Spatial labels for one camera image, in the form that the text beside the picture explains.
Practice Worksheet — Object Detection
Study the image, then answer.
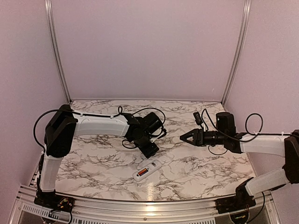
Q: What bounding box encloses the front aluminium rail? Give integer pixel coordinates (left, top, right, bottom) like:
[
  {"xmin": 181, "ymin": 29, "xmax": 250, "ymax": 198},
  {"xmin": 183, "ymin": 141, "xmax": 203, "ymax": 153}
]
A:
[{"xmin": 8, "ymin": 186, "xmax": 281, "ymax": 224}]

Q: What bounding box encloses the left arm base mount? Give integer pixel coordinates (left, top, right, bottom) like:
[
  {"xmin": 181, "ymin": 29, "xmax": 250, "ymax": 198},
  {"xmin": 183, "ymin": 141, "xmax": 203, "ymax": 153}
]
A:
[{"xmin": 34, "ymin": 189, "xmax": 75, "ymax": 212}]

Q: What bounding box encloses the aluminium frame post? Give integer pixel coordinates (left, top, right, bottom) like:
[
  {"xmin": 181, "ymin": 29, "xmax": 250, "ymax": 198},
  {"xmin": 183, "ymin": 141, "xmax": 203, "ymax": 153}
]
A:
[
  {"xmin": 44, "ymin": 0, "xmax": 72, "ymax": 103},
  {"xmin": 221, "ymin": 0, "xmax": 252, "ymax": 107}
]

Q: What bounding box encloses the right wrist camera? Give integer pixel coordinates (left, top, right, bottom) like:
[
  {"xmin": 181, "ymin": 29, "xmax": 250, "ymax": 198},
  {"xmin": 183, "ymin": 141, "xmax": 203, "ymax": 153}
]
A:
[{"xmin": 193, "ymin": 112, "xmax": 203, "ymax": 126}]

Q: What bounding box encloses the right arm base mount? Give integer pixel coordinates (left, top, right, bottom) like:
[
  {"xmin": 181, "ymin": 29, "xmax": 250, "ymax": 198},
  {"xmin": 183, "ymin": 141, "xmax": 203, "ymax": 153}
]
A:
[{"xmin": 215, "ymin": 182, "xmax": 256, "ymax": 214}]

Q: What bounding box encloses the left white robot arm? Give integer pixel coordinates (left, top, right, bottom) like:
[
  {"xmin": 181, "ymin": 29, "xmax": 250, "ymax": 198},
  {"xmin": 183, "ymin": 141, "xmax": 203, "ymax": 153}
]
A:
[{"xmin": 37, "ymin": 105, "xmax": 164, "ymax": 208}]

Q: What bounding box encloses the right aluminium frame post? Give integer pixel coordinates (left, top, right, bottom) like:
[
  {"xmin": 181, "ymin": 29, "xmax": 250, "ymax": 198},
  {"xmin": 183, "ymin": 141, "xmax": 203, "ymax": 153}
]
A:
[{"xmin": 221, "ymin": 0, "xmax": 252, "ymax": 107}]

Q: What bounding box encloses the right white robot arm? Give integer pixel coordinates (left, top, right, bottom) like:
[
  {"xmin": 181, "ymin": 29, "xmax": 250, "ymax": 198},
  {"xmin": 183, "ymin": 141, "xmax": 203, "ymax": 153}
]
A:
[{"xmin": 179, "ymin": 112, "xmax": 299, "ymax": 209}]

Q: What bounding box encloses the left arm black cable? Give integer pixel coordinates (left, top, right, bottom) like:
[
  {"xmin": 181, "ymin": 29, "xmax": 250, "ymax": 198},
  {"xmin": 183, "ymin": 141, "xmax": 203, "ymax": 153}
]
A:
[{"xmin": 33, "ymin": 106, "xmax": 168, "ymax": 150}]

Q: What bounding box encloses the left aluminium frame post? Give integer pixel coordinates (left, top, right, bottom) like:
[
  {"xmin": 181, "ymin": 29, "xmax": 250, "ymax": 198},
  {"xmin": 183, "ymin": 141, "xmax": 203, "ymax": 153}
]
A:
[{"xmin": 44, "ymin": 0, "xmax": 72, "ymax": 103}]

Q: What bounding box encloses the white remote control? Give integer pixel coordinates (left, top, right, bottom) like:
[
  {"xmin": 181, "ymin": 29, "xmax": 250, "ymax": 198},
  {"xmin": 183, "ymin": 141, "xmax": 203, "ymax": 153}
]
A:
[{"xmin": 132, "ymin": 160, "xmax": 162, "ymax": 182}]

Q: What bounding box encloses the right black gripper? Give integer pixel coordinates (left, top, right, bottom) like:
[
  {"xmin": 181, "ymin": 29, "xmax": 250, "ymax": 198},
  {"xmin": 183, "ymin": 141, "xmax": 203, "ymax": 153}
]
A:
[{"xmin": 180, "ymin": 128, "xmax": 227, "ymax": 147}]

